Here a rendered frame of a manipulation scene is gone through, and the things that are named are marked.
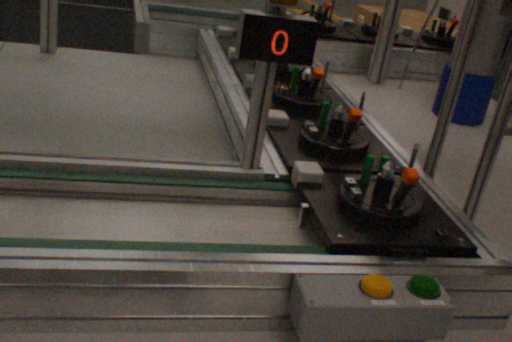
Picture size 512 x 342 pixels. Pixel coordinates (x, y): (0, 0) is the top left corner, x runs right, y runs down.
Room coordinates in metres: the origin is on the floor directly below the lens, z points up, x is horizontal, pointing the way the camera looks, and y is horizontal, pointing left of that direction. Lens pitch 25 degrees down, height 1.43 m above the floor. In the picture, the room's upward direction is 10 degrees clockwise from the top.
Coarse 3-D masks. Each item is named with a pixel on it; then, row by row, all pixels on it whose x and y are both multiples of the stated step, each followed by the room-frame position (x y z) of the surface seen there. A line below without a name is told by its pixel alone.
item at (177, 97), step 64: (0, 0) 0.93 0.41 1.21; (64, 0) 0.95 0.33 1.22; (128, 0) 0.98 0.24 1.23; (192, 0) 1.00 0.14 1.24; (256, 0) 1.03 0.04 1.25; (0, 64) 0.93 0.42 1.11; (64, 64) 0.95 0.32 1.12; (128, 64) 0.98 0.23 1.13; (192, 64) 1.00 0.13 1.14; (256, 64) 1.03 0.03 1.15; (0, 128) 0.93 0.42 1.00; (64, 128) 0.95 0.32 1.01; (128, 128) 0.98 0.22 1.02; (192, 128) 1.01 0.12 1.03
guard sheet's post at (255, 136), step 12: (264, 72) 1.02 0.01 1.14; (264, 84) 1.03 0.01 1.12; (264, 96) 1.03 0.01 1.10; (252, 108) 1.02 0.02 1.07; (264, 108) 1.03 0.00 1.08; (252, 120) 1.02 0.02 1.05; (264, 120) 1.03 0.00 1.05; (252, 132) 1.02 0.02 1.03; (264, 132) 1.03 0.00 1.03; (252, 144) 1.02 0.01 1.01; (252, 156) 1.03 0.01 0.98
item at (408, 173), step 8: (400, 168) 0.89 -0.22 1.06; (408, 168) 0.87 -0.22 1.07; (408, 176) 0.86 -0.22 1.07; (416, 176) 0.86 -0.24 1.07; (400, 184) 0.88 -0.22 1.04; (408, 184) 0.87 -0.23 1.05; (416, 184) 0.87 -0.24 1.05; (400, 192) 0.88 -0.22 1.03; (408, 192) 0.88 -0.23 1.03; (392, 200) 0.89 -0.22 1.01; (400, 200) 0.88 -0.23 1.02
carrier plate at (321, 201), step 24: (312, 192) 0.95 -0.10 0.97; (336, 192) 0.97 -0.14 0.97; (312, 216) 0.89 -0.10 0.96; (336, 216) 0.88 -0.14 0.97; (432, 216) 0.94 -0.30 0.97; (336, 240) 0.81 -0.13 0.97; (360, 240) 0.82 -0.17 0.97; (384, 240) 0.83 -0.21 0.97; (408, 240) 0.84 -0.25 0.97; (432, 240) 0.86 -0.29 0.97; (456, 240) 0.87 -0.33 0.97
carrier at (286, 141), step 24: (288, 120) 1.24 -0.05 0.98; (336, 120) 1.18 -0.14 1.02; (288, 144) 1.15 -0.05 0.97; (312, 144) 1.14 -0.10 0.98; (336, 144) 1.14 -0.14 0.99; (360, 144) 1.16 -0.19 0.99; (384, 144) 1.24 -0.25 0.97; (288, 168) 1.05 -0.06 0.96; (336, 168) 1.07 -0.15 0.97; (360, 168) 1.09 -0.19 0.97
